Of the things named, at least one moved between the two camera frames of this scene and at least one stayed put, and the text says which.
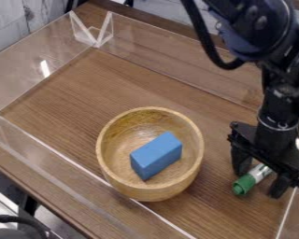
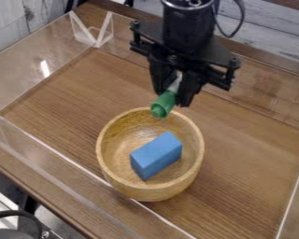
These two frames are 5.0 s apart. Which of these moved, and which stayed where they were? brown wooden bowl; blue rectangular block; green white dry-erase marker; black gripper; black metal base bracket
Moved: black gripper; green white dry-erase marker
Stayed: black metal base bracket; blue rectangular block; brown wooden bowl
